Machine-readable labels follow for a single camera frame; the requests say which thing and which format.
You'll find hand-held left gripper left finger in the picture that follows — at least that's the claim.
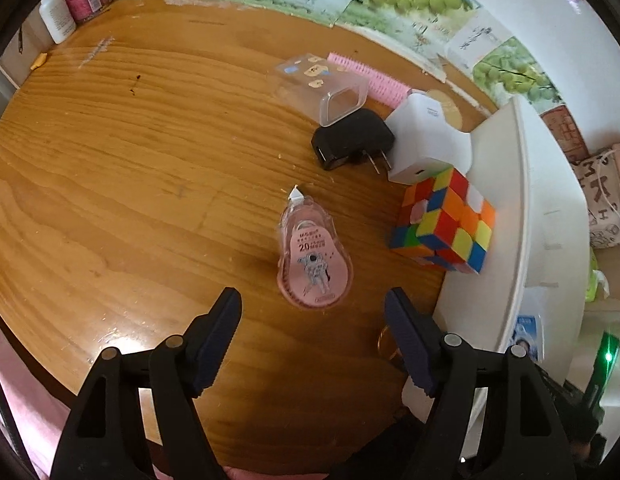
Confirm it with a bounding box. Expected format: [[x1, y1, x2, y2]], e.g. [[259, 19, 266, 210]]
[[49, 287, 242, 480]]

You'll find white spray bottle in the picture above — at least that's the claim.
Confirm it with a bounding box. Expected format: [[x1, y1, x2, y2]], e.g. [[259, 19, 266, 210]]
[[39, 0, 77, 45]]

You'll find black charger plug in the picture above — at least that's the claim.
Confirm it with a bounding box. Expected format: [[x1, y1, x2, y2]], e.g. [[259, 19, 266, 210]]
[[310, 108, 396, 176]]

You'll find brown cardboard with drawing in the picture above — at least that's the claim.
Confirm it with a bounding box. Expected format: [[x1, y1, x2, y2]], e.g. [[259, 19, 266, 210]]
[[540, 105, 591, 163]]

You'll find colourful puzzle cube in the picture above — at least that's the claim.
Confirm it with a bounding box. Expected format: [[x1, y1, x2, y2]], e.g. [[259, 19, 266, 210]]
[[388, 166, 497, 275]]

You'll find white cable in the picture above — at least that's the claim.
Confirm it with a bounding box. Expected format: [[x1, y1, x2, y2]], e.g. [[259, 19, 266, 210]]
[[582, 147, 620, 226]]

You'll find clear plastic box with stickers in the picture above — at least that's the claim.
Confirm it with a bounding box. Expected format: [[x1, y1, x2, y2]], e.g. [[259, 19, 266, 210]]
[[266, 52, 369, 127]]

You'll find blue photo card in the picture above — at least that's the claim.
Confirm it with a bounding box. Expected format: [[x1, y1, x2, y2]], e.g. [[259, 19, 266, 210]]
[[510, 314, 543, 361]]

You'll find letter print storage bag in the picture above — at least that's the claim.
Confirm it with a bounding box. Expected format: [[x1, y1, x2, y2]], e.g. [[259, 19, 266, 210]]
[[570, 142, 620, 251]]

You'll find white plastic bin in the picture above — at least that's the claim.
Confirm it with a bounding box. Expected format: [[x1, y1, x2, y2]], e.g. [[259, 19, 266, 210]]
[[401, 94, 592, 461]]

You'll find white charger block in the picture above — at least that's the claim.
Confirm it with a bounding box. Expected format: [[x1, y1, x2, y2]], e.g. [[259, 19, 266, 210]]
[[385, 92, 461, 184]]

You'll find green tissue pack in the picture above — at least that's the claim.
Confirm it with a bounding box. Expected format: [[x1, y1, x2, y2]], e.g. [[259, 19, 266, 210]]
[[584, 250, 612, 303]]

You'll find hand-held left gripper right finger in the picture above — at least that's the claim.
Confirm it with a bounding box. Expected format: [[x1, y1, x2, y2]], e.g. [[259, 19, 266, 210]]
[[384, 287, 577, 480]]

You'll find pink cloth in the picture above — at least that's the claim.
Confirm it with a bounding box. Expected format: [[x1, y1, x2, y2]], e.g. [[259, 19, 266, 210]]
[[0, 320, 71, 480]]

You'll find pink correction tape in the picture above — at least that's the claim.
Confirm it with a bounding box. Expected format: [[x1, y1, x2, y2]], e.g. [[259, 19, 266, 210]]
[[277, 185, 355, 309]]

